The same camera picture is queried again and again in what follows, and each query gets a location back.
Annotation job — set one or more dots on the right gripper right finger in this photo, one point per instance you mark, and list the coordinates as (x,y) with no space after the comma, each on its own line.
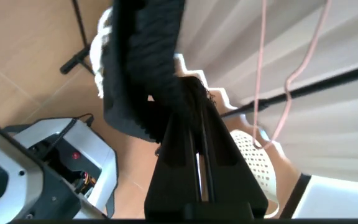
(238,189)

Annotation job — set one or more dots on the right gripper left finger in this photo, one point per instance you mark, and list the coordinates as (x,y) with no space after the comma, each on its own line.
(169,186)

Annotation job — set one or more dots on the black shorts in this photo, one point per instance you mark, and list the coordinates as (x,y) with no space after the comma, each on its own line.
(148,62)

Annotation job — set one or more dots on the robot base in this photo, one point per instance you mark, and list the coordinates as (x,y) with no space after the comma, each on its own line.
(26,174)

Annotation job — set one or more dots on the white laundry basket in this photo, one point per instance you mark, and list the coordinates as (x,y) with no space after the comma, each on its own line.
(269,186)

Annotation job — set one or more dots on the pink clothes hanger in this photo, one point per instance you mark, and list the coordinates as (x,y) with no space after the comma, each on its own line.
(259,62)

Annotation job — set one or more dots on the black clothes rack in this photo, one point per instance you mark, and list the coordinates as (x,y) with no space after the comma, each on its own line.
(322,84)

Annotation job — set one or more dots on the beige curtain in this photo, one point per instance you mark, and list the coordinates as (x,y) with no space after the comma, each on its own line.
(322,31)

